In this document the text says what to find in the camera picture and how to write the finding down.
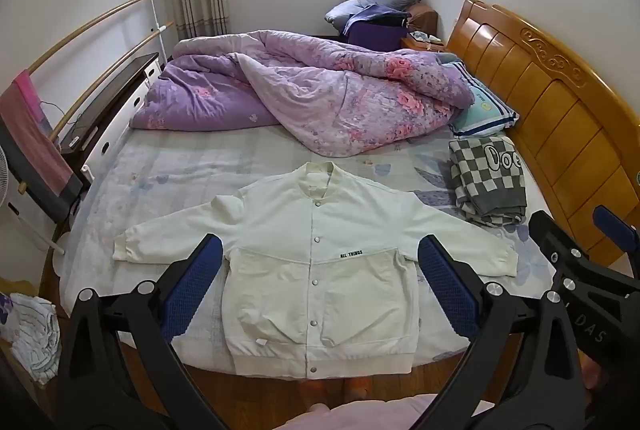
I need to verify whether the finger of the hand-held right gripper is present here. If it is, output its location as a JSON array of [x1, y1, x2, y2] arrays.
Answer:
[[593, 205, 640, 257], [529, 209, 601, 292]]

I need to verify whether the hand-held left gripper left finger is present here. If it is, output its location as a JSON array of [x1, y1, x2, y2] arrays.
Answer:
[[57, 233, 227, 430]]

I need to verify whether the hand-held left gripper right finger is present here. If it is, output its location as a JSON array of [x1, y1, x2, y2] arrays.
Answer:
[[415, 234, 586, 430]]

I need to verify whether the white button-up jacket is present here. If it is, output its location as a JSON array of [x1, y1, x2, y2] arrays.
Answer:
[[112, 161, 518, 381]]

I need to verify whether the wooden pole clothes rack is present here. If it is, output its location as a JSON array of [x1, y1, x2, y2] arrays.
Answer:
[[15, 0, 176, 256]]

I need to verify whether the person's right hand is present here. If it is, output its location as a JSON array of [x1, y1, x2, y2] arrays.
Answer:
[[579, 351, 616, 394]]

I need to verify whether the grey checkered blanket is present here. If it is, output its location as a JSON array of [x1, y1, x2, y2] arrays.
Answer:
[[448, 136, 531, 227]]

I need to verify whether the pale patterned bed sheet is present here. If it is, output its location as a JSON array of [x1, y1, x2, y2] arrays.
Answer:
[[60, 125, 556, 368]]

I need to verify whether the wooden headboard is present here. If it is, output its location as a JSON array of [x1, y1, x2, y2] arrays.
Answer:
[[445, 0, 640, 267]]

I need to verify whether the person's pink clothing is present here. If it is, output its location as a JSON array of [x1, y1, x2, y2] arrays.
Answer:
[[285, 392, 496, 430]]

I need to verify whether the blue striped pillow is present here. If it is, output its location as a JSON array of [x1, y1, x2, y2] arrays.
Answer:
[[439, 53, 521, 141]]

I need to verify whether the white striped cloth pile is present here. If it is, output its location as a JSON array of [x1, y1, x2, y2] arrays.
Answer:
[[0, 293, 63, 386]]

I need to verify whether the white drawer cabinet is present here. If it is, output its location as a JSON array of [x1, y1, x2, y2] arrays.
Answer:
[[80, 60, 162, 187]]

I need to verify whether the pink and grey towel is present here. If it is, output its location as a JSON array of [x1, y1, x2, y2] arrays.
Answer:
[[0, 69, 84, 222]]

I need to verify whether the white standing fan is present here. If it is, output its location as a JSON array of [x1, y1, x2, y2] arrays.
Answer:
[[0, 147, 11, 212]]

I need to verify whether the purple floral quilt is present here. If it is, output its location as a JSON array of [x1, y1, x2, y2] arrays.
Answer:
[[129, 29, 476, 158]]

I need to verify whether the wooden nightstand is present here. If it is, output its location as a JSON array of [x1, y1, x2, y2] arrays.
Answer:
[[400, 30, 448, 54]]

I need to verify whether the brown cloth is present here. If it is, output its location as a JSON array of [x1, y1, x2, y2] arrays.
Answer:
[[407, 2, 439, 36]]

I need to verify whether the purple storage box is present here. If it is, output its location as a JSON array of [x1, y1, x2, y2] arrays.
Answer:
[[347, 8, 412, 52]]

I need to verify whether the grey pillow pile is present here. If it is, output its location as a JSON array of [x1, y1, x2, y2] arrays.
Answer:
[[325, 0, 422, 32]]

